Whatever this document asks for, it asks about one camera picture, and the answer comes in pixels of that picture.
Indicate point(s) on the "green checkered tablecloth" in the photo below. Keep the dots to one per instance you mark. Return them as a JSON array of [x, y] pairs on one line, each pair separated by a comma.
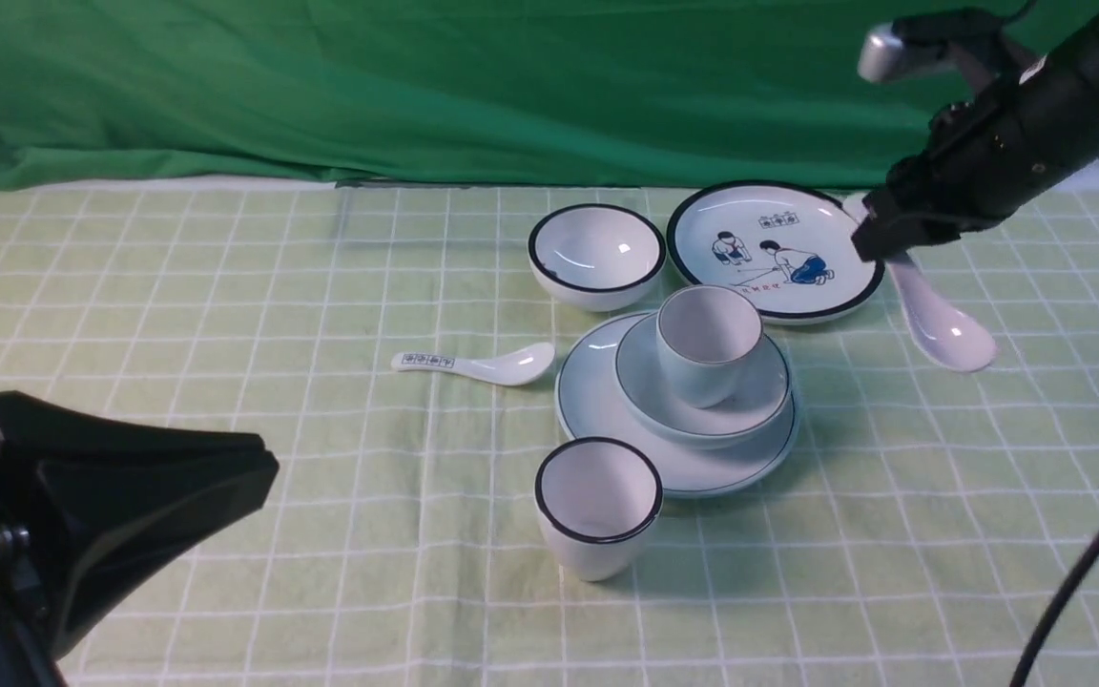
[[912, 538]]

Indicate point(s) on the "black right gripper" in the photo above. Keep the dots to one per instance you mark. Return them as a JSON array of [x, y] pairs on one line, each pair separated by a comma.
[[1014, 141]]

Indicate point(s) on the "white bowl black rim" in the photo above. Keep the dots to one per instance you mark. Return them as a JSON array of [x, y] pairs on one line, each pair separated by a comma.
[[596, 257]]

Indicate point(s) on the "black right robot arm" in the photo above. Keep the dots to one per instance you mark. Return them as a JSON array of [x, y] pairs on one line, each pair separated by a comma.
[[1031, 122]]

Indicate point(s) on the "pale blue cup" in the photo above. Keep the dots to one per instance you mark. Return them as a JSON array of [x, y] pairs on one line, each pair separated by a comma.
[[704, 337]]

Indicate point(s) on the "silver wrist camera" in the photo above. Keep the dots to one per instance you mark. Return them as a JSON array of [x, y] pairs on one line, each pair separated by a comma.
[[971, 42]]

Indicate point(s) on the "white spoon with printed handle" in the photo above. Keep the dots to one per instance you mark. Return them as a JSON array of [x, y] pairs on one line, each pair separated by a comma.
[[517, 368]]

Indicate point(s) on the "pale blue large plate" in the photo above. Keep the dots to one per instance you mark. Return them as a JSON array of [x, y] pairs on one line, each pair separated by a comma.
[[610, 385]]

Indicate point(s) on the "white cup black rim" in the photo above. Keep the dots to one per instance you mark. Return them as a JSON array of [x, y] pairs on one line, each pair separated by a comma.
[[598, 504]]

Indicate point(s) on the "white plate with children drawing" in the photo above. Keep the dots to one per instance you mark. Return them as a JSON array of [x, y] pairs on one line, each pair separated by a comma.
[[784, 247]]

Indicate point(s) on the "green backdrop cloth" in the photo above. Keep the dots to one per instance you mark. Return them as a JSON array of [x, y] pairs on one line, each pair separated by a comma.
[[584, 93]]

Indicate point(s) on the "pale blue shallow bowl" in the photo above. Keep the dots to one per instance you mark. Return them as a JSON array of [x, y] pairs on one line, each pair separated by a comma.
[[698, 412]]

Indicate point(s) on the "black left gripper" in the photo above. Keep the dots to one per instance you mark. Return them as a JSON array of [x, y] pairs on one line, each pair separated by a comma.
[[91, 508]]

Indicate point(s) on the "plain white ceramic spoon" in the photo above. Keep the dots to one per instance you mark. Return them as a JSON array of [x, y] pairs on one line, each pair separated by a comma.
[[945, 334]]

